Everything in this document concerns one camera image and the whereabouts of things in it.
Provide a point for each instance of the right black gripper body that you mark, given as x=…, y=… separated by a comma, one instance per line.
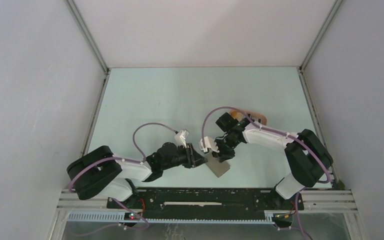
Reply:
x=227, y=144

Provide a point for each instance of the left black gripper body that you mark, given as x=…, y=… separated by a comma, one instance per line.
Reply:
x=185, y=156

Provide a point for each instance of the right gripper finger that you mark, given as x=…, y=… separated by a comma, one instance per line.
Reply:
x=226, y=155
x=215, y=155

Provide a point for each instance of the grey card holder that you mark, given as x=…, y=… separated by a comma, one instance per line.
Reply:
x=216, y=167

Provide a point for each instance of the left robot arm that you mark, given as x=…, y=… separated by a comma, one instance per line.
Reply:
x=102, y=174

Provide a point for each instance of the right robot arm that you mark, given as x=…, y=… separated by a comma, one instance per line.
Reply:
x=307, y=157

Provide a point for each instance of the pink oval tray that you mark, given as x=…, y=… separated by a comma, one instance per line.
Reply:
x=258, y=117

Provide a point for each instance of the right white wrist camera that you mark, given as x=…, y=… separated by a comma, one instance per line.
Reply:
x=207, y=145

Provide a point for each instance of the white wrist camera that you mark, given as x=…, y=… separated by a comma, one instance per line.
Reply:
x=207, y=145
x=181, y=137

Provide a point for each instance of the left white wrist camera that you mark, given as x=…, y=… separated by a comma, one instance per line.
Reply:
x=181, y=137

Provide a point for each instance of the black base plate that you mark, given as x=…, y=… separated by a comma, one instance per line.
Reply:
x=210, y=203

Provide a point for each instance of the aluminium frame rail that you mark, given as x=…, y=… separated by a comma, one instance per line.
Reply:
x=314, y=201

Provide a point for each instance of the right corner frame post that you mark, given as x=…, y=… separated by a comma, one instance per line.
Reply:
x=337, y=4

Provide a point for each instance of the corner frame post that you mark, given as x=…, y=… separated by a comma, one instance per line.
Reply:
x=81, y=23
x=337, y=4

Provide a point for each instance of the left corner frame post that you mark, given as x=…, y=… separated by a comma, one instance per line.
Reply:
x=81, y=23

